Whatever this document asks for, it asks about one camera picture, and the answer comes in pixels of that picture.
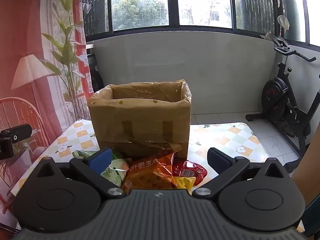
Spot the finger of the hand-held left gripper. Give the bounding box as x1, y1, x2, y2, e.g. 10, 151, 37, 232
0, 124, 33, 143
0, 140, 15, 159

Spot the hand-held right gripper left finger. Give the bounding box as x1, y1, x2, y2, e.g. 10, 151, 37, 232
30, 148, 126, 200

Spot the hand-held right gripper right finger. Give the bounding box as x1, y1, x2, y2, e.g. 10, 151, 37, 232
192, 147, 292, 200

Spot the green snack packet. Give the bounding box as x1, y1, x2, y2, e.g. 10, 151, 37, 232
72, 149, 129, 188

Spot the red snack packet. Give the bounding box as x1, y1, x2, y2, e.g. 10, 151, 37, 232
172, 159, 208, 186

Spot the orange snack packet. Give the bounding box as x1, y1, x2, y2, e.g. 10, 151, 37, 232
121, 152, 178, 190

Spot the cardboard box with plastic liner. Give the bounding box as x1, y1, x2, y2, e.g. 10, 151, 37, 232
87, 79, 192, 159

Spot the floral checked tablecloth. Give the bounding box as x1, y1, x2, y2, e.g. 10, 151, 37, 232
10, 119, 275, 198

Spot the yellow snack packet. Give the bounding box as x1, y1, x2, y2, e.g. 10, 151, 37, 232
172, 176, 197, 195

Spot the grey washing machine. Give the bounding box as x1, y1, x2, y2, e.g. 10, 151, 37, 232
86, 41, 104, 93

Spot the black exercise bike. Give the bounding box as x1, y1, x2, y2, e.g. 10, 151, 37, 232
245, 36, 320, 173

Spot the brown board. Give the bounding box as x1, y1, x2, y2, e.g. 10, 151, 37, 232
291, 125, 320, 205

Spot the printed curtain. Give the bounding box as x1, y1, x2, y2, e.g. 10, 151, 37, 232
0, 0, 92, 233

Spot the white cloth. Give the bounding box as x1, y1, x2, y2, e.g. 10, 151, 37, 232
260, 31, 277, 41

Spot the white rounded object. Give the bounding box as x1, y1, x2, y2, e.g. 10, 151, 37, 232
277, 15, 290, 32

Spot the black framed window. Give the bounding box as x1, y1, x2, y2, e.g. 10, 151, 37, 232
82, 0, 320, 48

